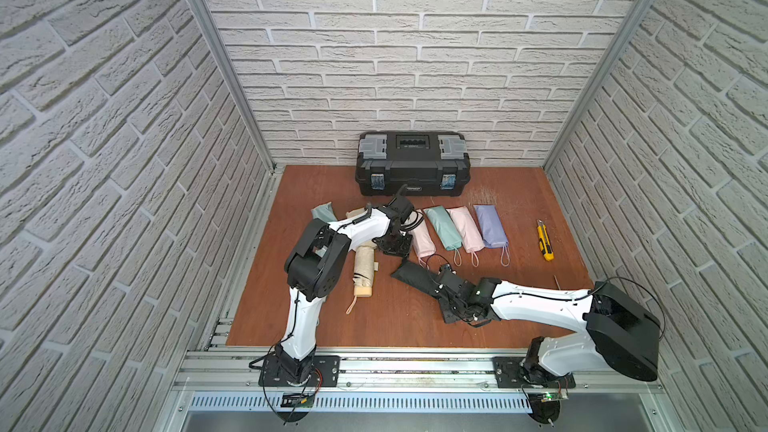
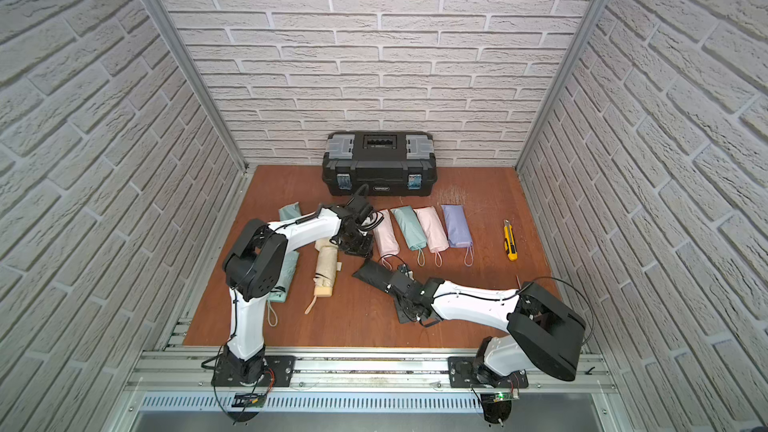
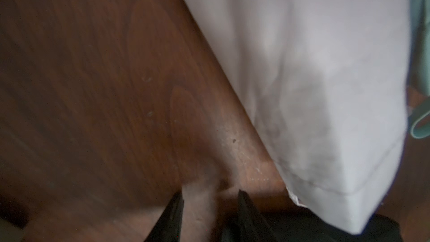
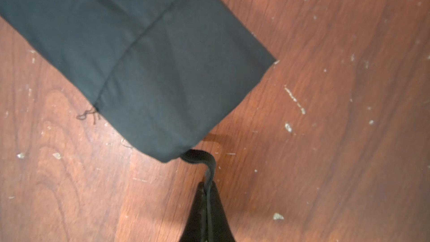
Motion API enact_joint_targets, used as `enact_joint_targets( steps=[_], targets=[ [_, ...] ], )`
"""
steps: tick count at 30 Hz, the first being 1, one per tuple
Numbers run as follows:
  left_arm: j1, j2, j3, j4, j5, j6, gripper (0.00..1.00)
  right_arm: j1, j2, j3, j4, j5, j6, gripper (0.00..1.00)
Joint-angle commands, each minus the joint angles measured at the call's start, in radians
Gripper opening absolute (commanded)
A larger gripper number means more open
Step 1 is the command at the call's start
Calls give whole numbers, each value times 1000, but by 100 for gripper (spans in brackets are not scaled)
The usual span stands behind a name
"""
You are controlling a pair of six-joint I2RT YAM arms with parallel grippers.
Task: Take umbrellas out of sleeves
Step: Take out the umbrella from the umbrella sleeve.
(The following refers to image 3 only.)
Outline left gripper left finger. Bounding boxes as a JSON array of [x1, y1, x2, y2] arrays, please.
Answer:
[[144, 190, 184, 242]]

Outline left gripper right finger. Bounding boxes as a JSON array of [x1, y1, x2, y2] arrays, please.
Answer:
[[238, 190, 278, 242]]

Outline black sleeved umbrella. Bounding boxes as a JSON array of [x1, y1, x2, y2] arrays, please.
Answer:
[[263, 212, 403, 242]]

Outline pink sleeved umbrella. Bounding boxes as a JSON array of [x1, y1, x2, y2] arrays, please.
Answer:
[[184, 0, 411, 234]]

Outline mint green sleeved umbrella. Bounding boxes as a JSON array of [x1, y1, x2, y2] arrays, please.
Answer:
[[408, 0, 430, 139]]

